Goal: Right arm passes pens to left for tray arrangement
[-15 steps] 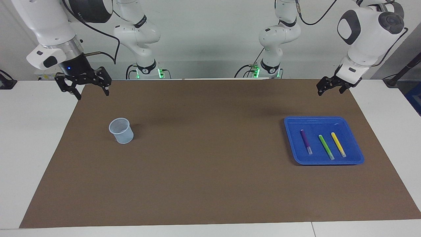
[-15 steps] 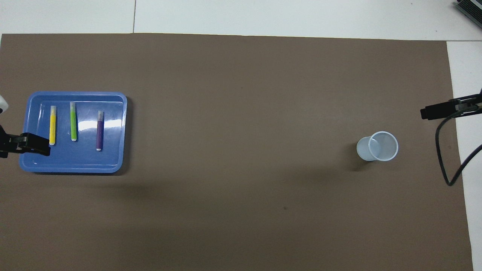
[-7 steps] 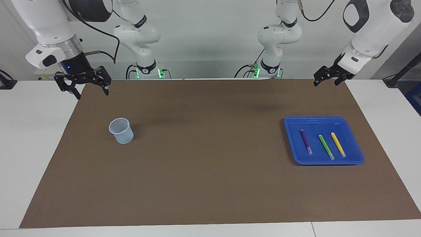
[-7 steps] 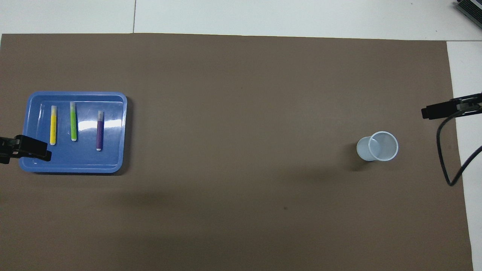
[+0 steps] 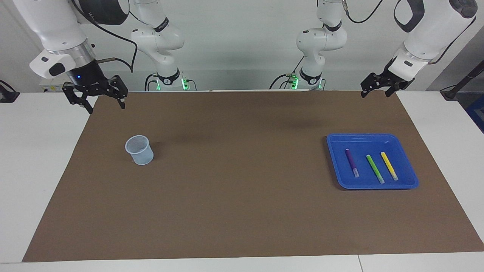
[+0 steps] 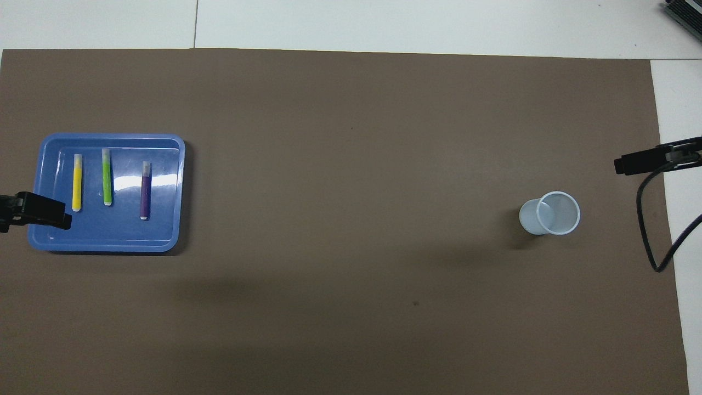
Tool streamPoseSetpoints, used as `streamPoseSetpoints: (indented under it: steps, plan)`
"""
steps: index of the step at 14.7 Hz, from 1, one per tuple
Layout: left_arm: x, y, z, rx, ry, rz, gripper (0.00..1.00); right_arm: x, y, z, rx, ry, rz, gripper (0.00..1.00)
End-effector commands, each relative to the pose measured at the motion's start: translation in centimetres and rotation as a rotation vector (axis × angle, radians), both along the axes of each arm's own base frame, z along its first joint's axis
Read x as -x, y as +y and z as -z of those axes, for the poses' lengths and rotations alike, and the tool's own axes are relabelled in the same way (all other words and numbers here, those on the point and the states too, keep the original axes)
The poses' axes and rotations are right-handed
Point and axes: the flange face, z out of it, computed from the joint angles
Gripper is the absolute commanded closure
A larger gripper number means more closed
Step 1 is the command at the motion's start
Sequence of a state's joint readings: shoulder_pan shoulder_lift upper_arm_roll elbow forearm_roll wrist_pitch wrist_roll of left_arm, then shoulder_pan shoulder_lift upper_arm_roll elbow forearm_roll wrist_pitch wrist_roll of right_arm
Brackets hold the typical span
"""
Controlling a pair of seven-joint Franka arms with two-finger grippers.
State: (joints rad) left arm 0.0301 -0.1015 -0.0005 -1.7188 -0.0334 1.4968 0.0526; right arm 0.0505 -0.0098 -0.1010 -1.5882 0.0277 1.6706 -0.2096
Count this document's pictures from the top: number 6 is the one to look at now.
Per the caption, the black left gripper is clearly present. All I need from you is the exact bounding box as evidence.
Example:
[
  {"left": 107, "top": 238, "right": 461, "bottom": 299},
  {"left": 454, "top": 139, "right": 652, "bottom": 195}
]
[{"left": 0, "top": 190, "right": 73, "bottom": 234}]

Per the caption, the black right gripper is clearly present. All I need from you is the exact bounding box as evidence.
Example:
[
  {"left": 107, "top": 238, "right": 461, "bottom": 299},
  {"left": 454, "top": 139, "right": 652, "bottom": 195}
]
[{"left": 613, "top": 136, "right": 702, "bottom": 176}]

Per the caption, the yellow marker pen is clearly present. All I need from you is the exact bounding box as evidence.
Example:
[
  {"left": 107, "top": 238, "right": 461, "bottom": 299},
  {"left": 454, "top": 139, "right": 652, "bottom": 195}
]
[{"left": 71, "top": 154, "right": 85, "bottom": 213}]

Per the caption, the green marker pen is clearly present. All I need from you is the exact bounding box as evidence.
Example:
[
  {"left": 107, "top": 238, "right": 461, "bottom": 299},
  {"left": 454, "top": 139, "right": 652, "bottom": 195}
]
[{"left": 101, "top": 148, "right": 114, "bottom": 207}]

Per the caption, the purple marker pen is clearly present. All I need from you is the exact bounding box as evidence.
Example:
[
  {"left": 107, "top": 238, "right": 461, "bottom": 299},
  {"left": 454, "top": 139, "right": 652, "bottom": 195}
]
[{"left": 139, "top": 161, "right": 152, "bottom": 221}]

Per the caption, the blue plastic tray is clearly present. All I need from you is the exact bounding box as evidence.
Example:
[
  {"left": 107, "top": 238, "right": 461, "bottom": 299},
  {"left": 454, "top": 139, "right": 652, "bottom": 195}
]
[{"left": 27, "top": 133, "right": 186, "bottom": 253}]

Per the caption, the clear plastic cup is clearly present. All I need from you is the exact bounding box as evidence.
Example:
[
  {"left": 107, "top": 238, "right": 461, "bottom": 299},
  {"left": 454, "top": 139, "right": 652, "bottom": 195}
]
[{"left": 519, "top": 191, "right": 581, "bottom": 236}]

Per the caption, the grey ribbed device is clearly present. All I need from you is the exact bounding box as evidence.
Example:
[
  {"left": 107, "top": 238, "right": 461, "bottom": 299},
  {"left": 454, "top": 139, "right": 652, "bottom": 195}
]
[{"left": 661, "top": 0, "right": 702, "bottom": 33}]

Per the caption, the brown table mat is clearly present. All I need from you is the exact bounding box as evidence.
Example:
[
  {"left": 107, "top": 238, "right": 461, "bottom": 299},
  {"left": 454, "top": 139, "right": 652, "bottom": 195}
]
[{"left": 0, "top": 48, "right": 690, "bottom": 395}]

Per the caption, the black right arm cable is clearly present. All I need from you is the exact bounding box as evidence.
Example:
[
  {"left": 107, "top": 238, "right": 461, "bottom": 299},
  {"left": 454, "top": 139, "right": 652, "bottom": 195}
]
[{"left": 636, "top": 158, "right": 702, "bottom": 274}]

